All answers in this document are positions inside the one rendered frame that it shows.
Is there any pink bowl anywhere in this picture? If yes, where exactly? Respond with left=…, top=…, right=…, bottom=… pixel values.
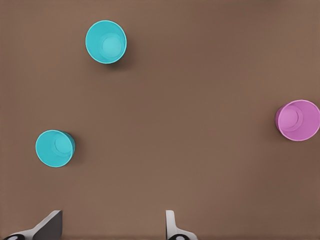
left=274, top=99, right=320, bottom=142

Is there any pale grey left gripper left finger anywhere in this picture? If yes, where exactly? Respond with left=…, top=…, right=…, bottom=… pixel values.
left=0, top=209, right=64, bottom=240

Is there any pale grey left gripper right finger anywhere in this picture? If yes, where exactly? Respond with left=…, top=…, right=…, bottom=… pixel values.
left=165, top=209, right=199, bottom=240

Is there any blue bowl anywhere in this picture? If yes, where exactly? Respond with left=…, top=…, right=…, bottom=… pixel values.
left=85, top=20, right=128, bottom=65
left=35, top=129, right=76, bottom=168

